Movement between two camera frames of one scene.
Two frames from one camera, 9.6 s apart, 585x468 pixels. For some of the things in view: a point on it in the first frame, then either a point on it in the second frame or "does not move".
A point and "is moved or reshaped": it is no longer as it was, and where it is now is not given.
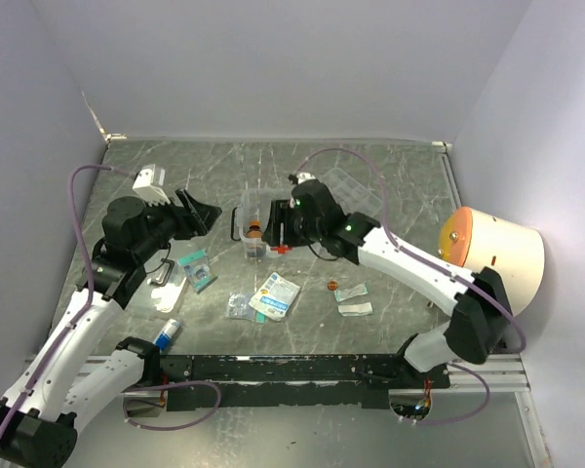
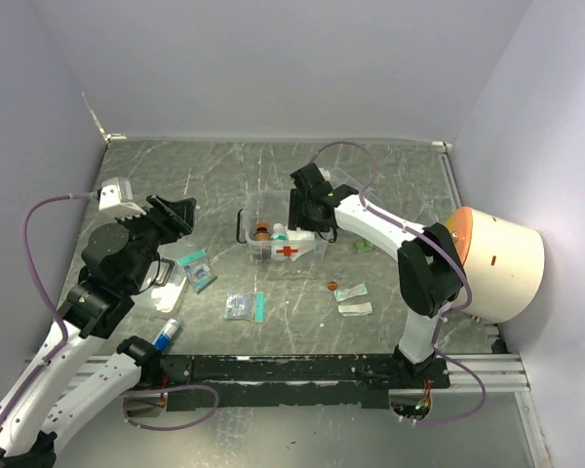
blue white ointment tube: x=163 y=339 does not move
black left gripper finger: x=203 y=223 to x=175 y=229
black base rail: x=304 y=379 does not move
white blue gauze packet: x=275 y=296 is moved or reshaped
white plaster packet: x=356 y=309 does not move
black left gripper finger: x=199 y=210 to x=182 y=210
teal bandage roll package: x=197 y=270 does not move
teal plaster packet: x=352 y=292 does not move
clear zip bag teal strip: x=238 y=307 does not move
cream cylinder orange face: x=476 y=241 does not move
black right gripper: x=281 y=212 to x=297 y=220
